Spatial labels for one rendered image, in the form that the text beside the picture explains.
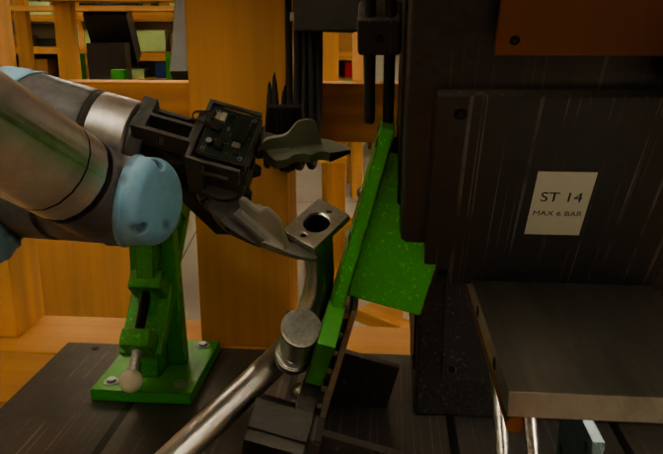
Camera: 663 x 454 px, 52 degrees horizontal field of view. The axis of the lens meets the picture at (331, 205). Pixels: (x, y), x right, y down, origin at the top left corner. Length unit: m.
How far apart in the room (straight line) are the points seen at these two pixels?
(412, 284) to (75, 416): 0.47
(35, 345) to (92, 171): 0.66
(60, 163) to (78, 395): 0.50
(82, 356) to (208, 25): 0.50
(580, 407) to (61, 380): 0.71
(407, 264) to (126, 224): 0.25
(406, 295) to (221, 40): 0.49
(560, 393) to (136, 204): 0.33
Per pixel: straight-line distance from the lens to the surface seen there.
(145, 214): 0.56
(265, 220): 0.64
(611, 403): 0.48
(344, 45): 7.57
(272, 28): 0.96
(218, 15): 0.97
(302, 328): 0.64
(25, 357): 1.13
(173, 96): 1.09
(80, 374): 1.01
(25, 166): 0.50
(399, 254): 0.61
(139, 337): 0.87
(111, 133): 0.67
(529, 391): 0.46
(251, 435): 0.69
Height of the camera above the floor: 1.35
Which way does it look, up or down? 14 degrees down
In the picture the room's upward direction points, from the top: straight up
